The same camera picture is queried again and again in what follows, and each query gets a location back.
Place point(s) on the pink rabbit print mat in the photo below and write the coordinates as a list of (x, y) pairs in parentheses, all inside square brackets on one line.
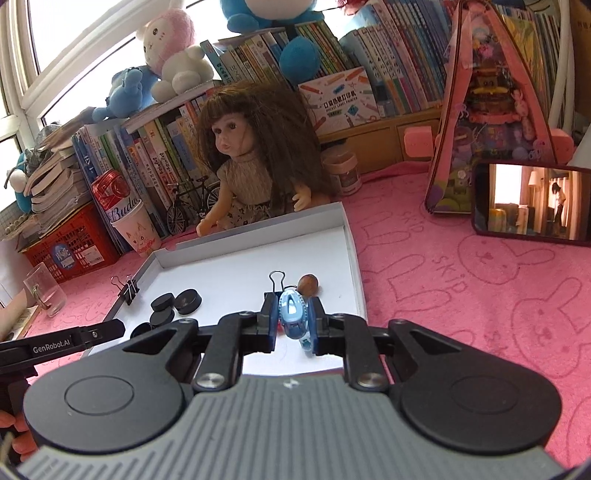
[(461, 300)]

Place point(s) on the white pipes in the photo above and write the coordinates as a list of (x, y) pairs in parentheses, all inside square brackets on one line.
[(564, 55)]

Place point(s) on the white shelf board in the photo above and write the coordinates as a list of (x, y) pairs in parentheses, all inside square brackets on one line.
[(161, 108)]

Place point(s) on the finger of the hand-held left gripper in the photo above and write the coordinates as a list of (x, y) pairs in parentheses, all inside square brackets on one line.
[(106, 330)]

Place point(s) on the white printer box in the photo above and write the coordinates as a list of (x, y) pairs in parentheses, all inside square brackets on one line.
[(341, 101)]

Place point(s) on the person's left hand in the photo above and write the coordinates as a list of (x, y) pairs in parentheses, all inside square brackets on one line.
[(22, 445)]

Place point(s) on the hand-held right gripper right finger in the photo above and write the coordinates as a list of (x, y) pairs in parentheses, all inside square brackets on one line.
[(316, 323)]

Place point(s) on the red drink can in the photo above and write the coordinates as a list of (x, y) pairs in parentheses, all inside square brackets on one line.
[(113, 194)]

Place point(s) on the white jar pink label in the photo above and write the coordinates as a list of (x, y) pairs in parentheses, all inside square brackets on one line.
[(344, 175)]

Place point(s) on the white cat print paper cup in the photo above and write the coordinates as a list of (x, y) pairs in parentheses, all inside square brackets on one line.
[(138, 235)]

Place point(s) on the wooden drawer unit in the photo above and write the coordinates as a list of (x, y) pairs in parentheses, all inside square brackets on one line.
[(388, 138)]

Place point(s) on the row of tall upright books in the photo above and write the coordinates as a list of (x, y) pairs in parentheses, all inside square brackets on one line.
[(157, 152)]

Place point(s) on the row of thin blue books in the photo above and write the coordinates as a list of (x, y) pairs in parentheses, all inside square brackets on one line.
[(397, 60)]

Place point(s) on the pink white rabbit plush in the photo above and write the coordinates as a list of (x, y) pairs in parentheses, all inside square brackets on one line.
[(171, 41)]

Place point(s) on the black binder clip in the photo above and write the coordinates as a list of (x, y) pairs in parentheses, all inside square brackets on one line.
[(277, 289), (129, 291)]

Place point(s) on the clear glass cup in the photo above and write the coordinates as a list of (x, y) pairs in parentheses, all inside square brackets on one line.
[(46, 290)]

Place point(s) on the stack of lying books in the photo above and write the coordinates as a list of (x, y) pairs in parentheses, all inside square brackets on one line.
[(55, 189)]

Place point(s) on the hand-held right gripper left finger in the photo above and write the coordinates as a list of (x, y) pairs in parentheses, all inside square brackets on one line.
[(272, 318)]

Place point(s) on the brown round nut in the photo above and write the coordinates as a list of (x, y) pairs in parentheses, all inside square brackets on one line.
[(308, 282)]

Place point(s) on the black toy bicycle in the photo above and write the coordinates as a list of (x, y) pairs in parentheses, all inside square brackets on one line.
[(203, 211)]

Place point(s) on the smartphone in dark case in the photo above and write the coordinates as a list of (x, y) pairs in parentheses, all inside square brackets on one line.
[(531, 198)]

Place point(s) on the large blue white plush toy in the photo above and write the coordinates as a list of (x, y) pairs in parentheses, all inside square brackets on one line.
[(244, 14)]

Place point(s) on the blue white correction tape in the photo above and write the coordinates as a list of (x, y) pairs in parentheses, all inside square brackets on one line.
[(293, 318)]

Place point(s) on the brown haired baby doll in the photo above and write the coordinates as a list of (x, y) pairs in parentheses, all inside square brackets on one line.
[(240, 180)]

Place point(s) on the pink toy dollhouse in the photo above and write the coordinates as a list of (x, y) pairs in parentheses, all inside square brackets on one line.
[(494, 115)]

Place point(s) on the red plastic crate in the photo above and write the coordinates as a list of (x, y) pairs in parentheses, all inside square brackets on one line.
[(78, 240)]

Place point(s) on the small blue plush animal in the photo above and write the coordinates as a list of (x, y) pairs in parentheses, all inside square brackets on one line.
[(127, 92)]

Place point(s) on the shallow white cardboard box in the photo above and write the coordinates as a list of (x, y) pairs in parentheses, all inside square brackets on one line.
[(258, 258)]

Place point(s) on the black round puck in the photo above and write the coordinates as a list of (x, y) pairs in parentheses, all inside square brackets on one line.
[(189, 301), (161, 317), (162, 302), (140, 331)]

